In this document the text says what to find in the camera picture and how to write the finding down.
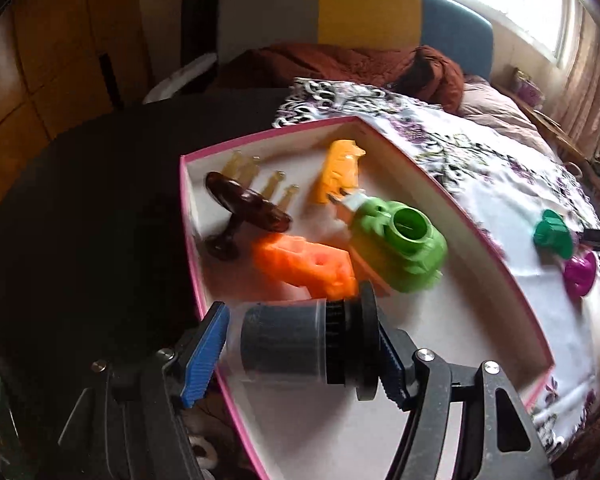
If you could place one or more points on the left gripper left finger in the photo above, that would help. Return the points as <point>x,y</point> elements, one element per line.
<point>201,353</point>

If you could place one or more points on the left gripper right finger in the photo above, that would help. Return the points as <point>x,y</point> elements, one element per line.
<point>400,365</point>

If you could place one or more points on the magenta plastic spool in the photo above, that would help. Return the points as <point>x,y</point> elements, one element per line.
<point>580,274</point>

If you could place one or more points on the green plastic mould cylinder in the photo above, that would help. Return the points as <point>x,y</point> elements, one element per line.
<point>553,234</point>

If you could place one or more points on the black lens cap cylinder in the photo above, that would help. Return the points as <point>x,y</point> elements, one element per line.
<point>316,340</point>

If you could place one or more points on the orange plastic block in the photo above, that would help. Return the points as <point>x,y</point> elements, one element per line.
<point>324,271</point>

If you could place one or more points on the green white plug nightlight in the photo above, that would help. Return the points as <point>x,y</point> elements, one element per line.
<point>396,242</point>

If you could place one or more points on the brown massager with yellow pegs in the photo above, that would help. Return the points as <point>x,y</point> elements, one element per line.
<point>231,188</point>

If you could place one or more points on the yellow plastic toy piece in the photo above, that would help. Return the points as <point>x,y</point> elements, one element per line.
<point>338,173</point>

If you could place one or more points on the white floral embroidered tablecloth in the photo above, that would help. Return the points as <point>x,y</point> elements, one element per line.
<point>504,186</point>

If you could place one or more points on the wooden side table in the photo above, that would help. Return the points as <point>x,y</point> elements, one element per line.
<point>559,142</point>

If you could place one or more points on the white curtain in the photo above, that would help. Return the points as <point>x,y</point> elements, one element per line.
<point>576,104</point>

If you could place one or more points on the purple gift box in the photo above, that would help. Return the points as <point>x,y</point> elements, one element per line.
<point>525,88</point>

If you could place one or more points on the pink rimmed white box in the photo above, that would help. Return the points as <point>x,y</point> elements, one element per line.
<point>489,354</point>

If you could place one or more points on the pale pink duvet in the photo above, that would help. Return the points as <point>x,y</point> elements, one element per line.
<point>488,107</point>

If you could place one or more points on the white pillow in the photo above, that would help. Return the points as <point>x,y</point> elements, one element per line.
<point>169,87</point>

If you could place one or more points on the rust orange quilted blanket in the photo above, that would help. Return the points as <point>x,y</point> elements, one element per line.
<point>422,72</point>

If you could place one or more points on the wooden wardrobe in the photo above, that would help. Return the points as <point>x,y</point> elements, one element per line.
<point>63,63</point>

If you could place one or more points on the grey yellow blue headboard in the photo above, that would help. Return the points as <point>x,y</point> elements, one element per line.
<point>459,33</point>

